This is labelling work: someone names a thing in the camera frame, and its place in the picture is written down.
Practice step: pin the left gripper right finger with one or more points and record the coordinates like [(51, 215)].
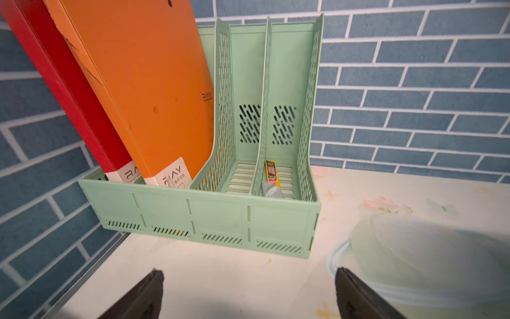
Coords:
[(355, 299)]

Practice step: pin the green file organizer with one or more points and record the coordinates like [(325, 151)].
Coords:
[(265, 78)]

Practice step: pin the small yellow glue tube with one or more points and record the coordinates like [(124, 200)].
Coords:
[(271, 187)]

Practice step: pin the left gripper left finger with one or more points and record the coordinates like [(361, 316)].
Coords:
[(144, 300)]

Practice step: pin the orange folder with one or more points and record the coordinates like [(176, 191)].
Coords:
[(146, 64)]

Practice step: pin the red folder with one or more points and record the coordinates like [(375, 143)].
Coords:
[(34, 28)]

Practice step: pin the floral table mat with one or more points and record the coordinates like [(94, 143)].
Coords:
[(439, 246)]

